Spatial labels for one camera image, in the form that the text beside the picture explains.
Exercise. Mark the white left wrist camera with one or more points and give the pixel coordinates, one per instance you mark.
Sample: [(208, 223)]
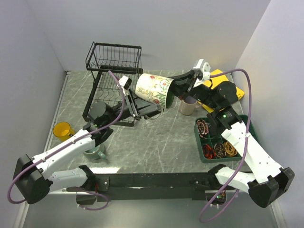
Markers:
[(125, 82)]

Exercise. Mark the white floral mug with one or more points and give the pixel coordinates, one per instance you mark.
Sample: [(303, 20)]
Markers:
[(155, 89)]

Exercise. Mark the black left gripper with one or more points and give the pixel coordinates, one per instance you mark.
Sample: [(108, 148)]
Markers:
[(139, 107)]

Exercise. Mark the dark green ceramic mug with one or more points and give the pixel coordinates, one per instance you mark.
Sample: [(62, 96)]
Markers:
[(96, 153)]

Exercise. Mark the yellow plastic cup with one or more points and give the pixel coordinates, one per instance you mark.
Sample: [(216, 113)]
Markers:
[(63, 131)]

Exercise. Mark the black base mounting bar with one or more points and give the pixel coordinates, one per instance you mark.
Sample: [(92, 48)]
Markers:
[(151, 186)]

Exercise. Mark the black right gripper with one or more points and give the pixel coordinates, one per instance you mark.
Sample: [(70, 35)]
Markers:
[(184, 84)]

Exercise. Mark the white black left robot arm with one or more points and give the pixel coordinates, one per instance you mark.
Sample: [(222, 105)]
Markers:
[(37, 176)]

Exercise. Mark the brown black rolled tie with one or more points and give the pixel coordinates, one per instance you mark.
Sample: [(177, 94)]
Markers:
[(219, 150)]

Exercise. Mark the folded yellow cloth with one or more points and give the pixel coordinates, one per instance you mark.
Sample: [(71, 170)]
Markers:
[(215, 82)]

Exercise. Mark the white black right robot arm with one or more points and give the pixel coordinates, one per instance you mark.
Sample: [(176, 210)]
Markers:
[(268, 180)]

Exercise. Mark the red black rolled tie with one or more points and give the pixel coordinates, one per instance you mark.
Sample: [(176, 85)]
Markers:
[(208, 152)]

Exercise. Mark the pink black rolled tie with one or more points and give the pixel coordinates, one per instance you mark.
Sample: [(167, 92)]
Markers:
[(203, 128)]

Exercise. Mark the black wire dish rack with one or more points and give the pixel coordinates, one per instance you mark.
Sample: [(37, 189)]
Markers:
[(122, 60)]

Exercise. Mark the yellow black rolled tie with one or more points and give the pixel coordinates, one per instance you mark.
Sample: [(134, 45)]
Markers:
[(230, 150)]

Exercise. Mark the pink mug lilac inside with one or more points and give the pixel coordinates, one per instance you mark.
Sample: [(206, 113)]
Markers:
[(188, 105)]

